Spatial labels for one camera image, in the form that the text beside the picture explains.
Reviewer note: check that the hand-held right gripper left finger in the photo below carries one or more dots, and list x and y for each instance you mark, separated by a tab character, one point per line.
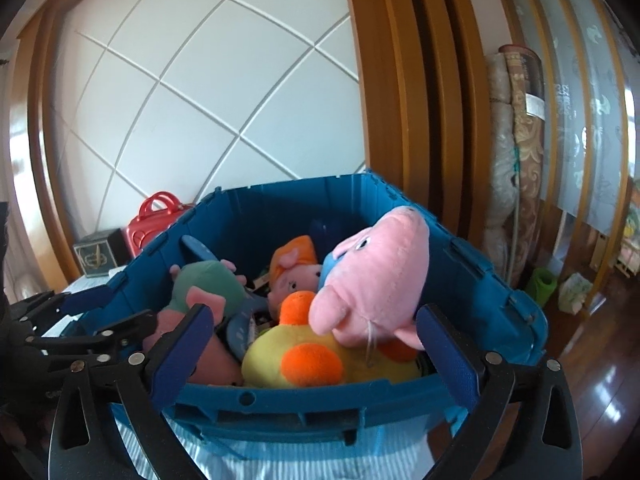
182	355

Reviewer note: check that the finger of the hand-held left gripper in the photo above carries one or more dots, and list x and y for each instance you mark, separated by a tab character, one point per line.
87	300
125	328

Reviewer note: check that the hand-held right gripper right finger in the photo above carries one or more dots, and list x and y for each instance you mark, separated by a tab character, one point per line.
450	360

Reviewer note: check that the pig plush green dress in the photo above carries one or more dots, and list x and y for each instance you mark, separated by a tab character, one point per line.
210	280

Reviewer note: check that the yellow duck plush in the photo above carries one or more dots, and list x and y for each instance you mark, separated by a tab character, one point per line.
280	355

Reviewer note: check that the blue plastic storage container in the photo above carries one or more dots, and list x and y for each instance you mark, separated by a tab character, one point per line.
280	402

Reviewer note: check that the pig plush blue dress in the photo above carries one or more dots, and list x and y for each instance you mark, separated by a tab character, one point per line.
370	280

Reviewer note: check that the pig plush orange dress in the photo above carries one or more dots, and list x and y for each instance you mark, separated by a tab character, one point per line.
295	270

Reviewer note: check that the dark gift box gold print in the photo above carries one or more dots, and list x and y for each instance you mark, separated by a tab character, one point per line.
97	257

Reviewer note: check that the red toy suitcase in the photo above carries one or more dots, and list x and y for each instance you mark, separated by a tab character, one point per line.
150	230

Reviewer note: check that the green rolled mat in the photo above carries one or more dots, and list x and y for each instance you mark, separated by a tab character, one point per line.
542	285

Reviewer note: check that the white plastic bag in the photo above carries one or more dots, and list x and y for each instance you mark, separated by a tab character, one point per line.
575	292

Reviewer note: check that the pale rolled carpet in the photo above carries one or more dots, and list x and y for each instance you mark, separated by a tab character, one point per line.
500	160

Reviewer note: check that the pile of household clutter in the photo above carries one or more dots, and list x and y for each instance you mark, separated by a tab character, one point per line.
631	245

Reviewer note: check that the brown patterned rolled carpet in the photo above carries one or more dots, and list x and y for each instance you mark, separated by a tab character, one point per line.
530	160

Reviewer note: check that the frosted glass wooden partition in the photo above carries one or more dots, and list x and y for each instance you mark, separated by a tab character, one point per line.
590	110

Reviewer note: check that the curved wooden frame edge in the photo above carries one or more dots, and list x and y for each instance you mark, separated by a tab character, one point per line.
40	135

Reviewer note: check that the wide wooden frame column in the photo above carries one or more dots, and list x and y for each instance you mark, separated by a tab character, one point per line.
400	85

